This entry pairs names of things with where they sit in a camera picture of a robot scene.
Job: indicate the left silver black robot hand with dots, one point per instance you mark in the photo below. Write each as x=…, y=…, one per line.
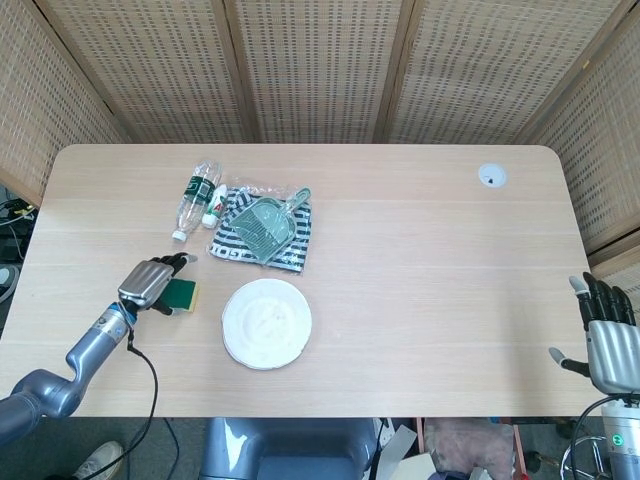
x=145, y=282

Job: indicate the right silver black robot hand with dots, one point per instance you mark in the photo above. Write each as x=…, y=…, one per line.
x=612, y=355

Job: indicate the green yellow sponge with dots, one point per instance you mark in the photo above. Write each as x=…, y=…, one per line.
x=184, y=296

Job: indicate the white round plate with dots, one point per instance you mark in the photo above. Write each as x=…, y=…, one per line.
x=267, y=325

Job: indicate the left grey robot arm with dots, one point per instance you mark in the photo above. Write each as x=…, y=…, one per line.
x=65, y=370

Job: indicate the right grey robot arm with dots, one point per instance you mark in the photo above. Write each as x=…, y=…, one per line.
x=622, y=440

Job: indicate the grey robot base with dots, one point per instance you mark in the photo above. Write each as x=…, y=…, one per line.
x=290, y=450

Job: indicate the clear plastic bottle green label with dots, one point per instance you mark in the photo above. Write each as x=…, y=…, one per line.
x=196, y=197

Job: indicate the small white tube red print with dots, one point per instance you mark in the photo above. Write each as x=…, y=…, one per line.
x=216, y=205

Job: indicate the green plastic slotted scoop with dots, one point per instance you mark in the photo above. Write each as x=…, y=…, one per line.
x=262, y=227

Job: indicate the black white striped cloth package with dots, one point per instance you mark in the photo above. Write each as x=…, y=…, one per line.
x=300, y=235

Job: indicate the pink plastic bag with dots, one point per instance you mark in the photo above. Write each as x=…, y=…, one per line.
x=470, y=442

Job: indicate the white shoe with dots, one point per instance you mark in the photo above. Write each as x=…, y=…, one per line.
x=100, y=462

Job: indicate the beige cardboard piece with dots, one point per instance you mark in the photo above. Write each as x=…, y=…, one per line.
x=417, y=467

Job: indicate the woven bamboo folding screen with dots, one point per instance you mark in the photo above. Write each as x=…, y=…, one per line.
x=320, y=70

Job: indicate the chrome stool frame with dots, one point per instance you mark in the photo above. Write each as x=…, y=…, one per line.
x=595, y=452

